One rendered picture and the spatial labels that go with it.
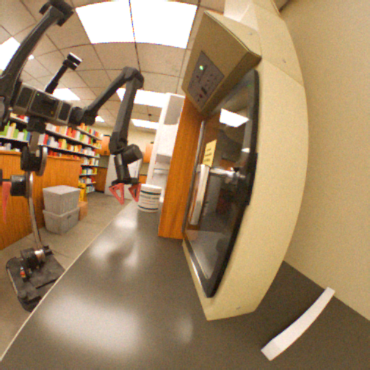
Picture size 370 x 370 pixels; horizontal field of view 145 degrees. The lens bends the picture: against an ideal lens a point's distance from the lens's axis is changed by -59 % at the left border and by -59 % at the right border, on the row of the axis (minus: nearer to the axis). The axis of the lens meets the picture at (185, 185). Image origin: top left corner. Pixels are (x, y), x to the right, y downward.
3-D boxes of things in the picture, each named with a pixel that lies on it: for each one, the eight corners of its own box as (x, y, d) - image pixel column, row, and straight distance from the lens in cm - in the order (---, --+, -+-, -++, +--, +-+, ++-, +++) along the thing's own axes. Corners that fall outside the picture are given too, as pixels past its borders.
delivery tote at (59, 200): (80, 207, 277) (81, 189, 269) (60, 216, 231) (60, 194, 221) (63, 202, 300) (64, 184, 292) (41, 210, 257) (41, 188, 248)
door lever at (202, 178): (222, 229, 22) (216, 223, 24) (236, 167, 21) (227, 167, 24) (188, 226, 20) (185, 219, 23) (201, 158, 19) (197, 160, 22)
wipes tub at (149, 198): (158, 208, 97) (161, 186, 95) (157, 213, 85) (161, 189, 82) (139, 205, 98) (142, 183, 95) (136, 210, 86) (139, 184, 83)
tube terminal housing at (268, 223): (239, 247, 64) (263, 81, 79) (293, 296, 46) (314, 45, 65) (181, 244, 54) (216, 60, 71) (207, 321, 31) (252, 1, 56)
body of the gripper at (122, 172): (138, 181, 63) (134, 165, 65) (122, 180, 55) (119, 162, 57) (127, 186, 66) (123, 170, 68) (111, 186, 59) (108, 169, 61)
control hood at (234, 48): (206, 117, 53) (211, 95, 58) (263, 57, 29) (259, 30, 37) (175, 109, 52) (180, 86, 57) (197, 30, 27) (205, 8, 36)
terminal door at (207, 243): (183, 233, 51) (205, 120, 51) (211, 302, 27) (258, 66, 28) (181, 233, 51) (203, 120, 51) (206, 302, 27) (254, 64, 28)
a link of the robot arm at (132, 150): (120, 147, 71) (108, 142, 65) (139, 136, 66) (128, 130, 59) (125, 170, 67) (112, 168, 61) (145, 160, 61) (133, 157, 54)
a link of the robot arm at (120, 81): (138, 70, 93) (128, 59, 88) (147, 81, 82) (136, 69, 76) (87, 120, 104) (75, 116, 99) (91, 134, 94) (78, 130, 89)
